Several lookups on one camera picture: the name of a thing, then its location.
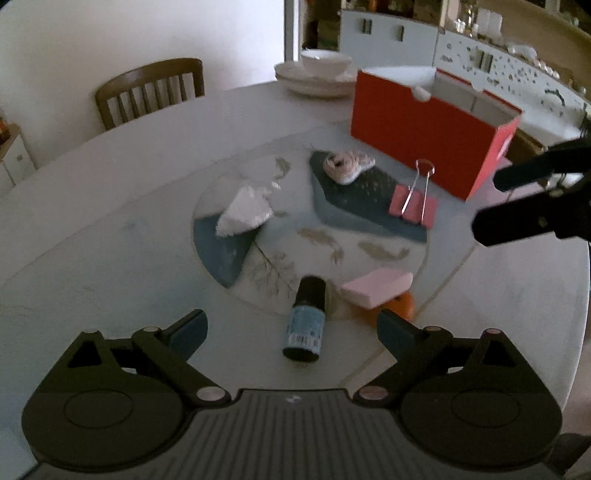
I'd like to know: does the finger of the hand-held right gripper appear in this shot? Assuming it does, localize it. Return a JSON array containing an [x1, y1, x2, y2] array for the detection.
[[472, 185, 591, 247], [493, 138, 591, 192]]

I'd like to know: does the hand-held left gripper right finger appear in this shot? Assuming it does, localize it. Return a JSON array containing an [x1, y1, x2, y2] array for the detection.
[[353, 310, 532, 409]]

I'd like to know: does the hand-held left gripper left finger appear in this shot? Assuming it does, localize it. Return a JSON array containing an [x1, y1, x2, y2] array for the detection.
[[44, 309, 232, 409]]

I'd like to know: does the orange fruit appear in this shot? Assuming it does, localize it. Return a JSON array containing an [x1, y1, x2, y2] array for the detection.
[[355, 291, 416, 326]]

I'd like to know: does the dark bottle blue label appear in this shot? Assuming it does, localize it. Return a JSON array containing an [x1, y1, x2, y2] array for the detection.
[[283, 275, 328, 361]]

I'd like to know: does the pink binder clip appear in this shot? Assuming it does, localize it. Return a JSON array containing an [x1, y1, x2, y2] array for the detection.
[[388, 158, 439, 229]]

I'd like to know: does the white tissue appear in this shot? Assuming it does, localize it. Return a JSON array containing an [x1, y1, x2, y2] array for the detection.
[[216, 182, 283, 238]]

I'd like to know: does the red cardboard box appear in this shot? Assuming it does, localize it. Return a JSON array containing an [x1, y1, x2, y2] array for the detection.
[[350, 67, 522, 201]]

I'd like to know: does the pink white striped pouch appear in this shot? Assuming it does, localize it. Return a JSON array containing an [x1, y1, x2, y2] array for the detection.
[[323, 150, 376, 185]]

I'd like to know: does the white round desktop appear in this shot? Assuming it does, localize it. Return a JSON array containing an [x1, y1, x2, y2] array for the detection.
[[0, 78, 589, 480]]

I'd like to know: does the patterned glass turntable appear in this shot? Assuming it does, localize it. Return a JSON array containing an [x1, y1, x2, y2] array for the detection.
[[191, 124, 431, 315]]

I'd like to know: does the white gold-rimmed plate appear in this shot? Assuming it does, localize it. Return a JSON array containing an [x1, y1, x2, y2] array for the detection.
[[274, 62, 358, 88], [277, 76, 356, 99]]

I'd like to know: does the white porcelain bowl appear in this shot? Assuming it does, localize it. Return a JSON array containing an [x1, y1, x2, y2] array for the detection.
[[300, 50, 352, 77]]

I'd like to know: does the white sideboard cabinet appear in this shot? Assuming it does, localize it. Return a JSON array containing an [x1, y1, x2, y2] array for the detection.
[[0, 122, 38, 185]]

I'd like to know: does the brown wooden slatted chair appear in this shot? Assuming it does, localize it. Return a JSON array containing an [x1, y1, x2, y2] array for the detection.
[[95, 58, 205, 131]]

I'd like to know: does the white wall cabinet unit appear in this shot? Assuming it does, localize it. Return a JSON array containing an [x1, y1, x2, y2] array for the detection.
[[302, 0, 591, 148]]

